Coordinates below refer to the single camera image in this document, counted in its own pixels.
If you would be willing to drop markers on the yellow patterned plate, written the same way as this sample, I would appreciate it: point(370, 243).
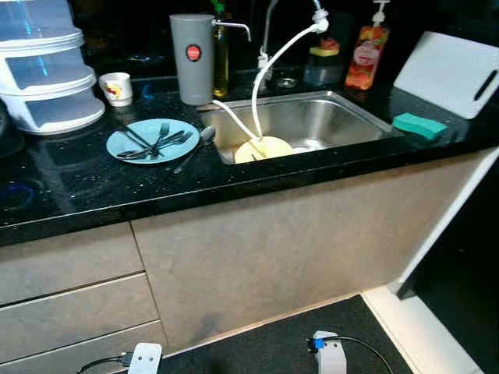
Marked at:
point(265, 149)

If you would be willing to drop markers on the stainless steel sink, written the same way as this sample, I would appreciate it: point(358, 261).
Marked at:
point(327, 117)

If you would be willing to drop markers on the dark sponge holder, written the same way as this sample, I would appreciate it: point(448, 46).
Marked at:
point(320, 72)

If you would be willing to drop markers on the grey water filter canister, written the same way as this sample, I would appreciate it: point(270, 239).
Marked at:
point(191, 74)

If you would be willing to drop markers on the chrome sink faucet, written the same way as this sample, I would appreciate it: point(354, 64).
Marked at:
point(269, 31)

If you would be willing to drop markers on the beige sink cabinet front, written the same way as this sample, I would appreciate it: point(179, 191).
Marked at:
point(273, 249)

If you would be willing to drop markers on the yellow sponge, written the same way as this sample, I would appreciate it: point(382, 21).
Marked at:
point(318, 53)

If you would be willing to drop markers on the silver fork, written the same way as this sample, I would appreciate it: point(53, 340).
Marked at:
point(164, 129)
point(181, 138)

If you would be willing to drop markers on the red scrubber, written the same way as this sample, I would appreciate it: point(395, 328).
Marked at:
point(330, 44)

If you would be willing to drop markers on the orange dish soap bottle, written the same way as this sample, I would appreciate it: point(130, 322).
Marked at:
point(366, 54)

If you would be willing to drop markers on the small silver spoon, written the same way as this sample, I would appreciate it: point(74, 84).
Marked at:
point(129, 153)

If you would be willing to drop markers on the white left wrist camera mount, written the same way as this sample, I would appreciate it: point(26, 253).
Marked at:
point(146, 358)

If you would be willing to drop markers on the light blue plate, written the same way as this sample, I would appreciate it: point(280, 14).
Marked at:
point(175, 152)

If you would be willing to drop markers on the white cabinet side panel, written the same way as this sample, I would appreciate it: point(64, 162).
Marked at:
point(444, 226)

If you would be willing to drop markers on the yellow oil bottle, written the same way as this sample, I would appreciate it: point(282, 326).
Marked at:
point(221, 62)

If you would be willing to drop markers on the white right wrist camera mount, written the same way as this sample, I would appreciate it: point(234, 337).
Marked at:
point(331, 358)

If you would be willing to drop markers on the black built-in appliance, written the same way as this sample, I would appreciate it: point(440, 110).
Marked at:
point(468, 296)

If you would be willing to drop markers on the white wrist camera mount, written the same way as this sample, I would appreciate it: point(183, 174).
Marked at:
point(146, 358)
point(331, 358)

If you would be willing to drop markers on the black chopstick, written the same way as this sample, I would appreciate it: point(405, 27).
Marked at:
point(134, 136)

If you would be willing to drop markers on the white cutting board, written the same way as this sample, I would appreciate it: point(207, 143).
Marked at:
point(444, 74)

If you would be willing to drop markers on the round chrome counter cap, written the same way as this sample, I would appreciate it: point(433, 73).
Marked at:
point(288, 82)

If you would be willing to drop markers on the white stacked food container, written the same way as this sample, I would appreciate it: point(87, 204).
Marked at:
point(47, 78)

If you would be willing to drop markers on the green sponge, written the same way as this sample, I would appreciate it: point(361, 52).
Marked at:
point(419, 125)

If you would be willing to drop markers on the white printed mug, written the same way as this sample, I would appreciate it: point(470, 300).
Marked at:
point(115, 89)

